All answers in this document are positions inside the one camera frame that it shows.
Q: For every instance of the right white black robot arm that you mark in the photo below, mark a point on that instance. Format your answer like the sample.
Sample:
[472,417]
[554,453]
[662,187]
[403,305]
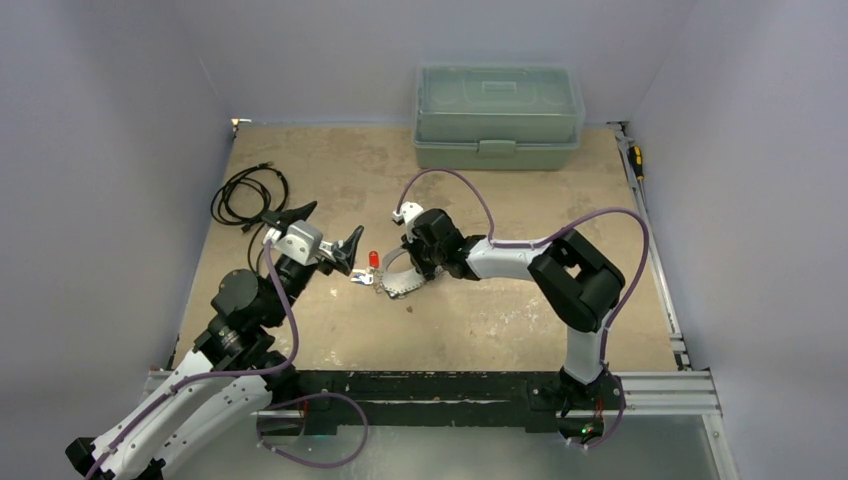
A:
[581,285]

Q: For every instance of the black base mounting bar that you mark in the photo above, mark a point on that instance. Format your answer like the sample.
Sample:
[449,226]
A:
[319,402]

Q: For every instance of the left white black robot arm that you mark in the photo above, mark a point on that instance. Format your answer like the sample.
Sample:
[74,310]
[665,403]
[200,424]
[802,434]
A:
[241,362]

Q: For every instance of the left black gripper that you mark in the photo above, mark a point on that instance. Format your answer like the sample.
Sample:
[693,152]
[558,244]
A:
[343,256]

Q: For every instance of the keyring with keys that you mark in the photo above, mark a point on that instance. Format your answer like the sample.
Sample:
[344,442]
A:
[395,285]

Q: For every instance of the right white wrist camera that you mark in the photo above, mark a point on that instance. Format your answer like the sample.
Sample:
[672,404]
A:
[405,216]

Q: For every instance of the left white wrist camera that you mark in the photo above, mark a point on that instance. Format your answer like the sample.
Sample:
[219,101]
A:
[300,241]

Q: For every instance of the green plastic toolbox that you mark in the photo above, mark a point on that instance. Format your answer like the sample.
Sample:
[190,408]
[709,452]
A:
[487,117]

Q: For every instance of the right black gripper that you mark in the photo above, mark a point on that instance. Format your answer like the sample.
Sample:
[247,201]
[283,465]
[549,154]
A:
[411,248]

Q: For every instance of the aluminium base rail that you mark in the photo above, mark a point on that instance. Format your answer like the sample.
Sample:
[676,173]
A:
[662,393]

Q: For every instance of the yellow black screwdriver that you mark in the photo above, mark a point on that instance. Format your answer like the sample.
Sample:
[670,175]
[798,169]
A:
[635,160]

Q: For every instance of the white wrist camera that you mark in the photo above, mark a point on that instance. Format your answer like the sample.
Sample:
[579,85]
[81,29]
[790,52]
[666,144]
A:
[300,241]
[405,216]

